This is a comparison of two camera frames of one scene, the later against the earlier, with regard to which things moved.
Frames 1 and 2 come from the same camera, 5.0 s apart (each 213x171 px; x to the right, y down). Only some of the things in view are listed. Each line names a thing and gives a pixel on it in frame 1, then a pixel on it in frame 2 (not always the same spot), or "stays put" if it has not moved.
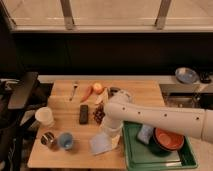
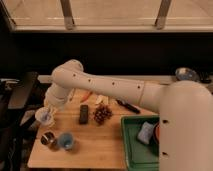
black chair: (18, 121) stays put
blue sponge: (145, 133) stays put
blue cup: (65, 140) stays put
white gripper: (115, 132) -> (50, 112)
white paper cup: (44, 115) stays put
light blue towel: (100, 143) -> (45, 116)
